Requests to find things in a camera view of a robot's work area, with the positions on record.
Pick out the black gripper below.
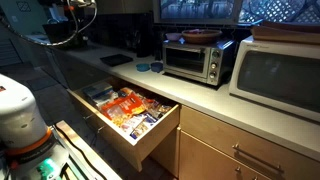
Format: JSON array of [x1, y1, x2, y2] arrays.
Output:
[[67, 0, 97, 9]]

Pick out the wooden drawer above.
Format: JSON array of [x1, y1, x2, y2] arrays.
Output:
[[66, 76, 181, 173], [179, 105, 320, 180]]

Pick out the closed wooden drawer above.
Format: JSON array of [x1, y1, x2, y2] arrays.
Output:
[[179, 105, 320, 180]]

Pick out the black flat tray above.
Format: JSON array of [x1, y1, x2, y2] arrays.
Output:
[[99, 53, 134, 68]]

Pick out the black countertop appliance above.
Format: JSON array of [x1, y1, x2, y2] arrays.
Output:
[[134, 13, 156, 59]]

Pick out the light blue small bowl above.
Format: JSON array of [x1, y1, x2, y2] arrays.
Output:
[[135, 62, 151, 73]]

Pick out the blue white packet box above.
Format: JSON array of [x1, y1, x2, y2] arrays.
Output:
[[82, 81, 117, 108]]

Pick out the dark floor mat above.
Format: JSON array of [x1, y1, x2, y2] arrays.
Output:
[[26, 75, 60, 92]]

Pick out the small pink bowl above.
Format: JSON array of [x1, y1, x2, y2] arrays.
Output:
[[165, 31, 183, 42]]

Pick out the dark blue small bowl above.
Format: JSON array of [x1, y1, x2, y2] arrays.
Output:
[[149, 61, 165, 74]]

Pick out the orange snack bag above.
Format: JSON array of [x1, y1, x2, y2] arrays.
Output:
[[100, 92, 148, 122]]

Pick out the window with lattice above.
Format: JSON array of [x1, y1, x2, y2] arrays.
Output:
[[152, 0, 320, 26]]

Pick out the wooden bowl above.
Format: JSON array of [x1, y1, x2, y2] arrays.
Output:
[[181, 28, 224, 45]]

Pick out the silver toaster oven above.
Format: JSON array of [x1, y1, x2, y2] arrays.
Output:
[[162, 38, 236, 87]]

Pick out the white pink snack packet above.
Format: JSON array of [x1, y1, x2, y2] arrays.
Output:
[[119, 113, 147, 133]]

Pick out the blue snack packet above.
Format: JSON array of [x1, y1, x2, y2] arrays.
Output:
[[129, 113, 160, 141]]

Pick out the wooden robot platform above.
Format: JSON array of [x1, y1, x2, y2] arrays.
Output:
[[54, 119, 123, 180]]

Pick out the wooden cutting board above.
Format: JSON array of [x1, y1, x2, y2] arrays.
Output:
[[250, 20, 320, 46]]

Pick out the white toaster oven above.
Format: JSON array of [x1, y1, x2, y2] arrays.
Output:
[[228, 35, 320, 123]]

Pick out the black cable on platform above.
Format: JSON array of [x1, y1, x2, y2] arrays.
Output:
[[53, 123, 108, 180]]

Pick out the metal cabinet door handle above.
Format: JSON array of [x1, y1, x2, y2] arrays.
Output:
[[234, 165, 260, 180]]

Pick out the long metal drawer handle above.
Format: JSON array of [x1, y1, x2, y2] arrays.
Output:
[[231, 142, 285, 175]]

